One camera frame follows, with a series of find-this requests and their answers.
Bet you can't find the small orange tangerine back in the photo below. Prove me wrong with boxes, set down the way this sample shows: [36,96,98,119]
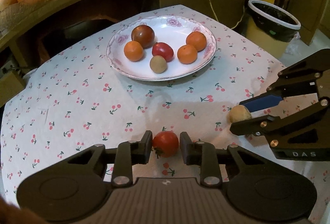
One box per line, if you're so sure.
[124,41,144,62]

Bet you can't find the cherry print tablecloth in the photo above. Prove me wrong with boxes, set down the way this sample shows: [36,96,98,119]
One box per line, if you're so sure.
[0,4,330,224]

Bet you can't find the white floral plate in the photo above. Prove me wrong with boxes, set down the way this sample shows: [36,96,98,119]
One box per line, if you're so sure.
[106,16,217,82]

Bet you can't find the glass fruit bowl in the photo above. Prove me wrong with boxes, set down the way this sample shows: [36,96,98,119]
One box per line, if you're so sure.
[1,0,49,32]

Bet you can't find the large dark red tomato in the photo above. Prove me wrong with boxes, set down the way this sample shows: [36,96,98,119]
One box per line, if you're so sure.
[131,25,155,48]

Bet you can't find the small red tomato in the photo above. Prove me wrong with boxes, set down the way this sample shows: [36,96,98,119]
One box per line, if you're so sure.
[152,42,174,62]

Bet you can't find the black waste bin white rim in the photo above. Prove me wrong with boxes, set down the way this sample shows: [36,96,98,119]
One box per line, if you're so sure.
[248,0,301,43]

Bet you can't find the tan longan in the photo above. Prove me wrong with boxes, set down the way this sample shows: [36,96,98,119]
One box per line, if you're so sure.
[149,55,167,74]
[228,105,252,123]

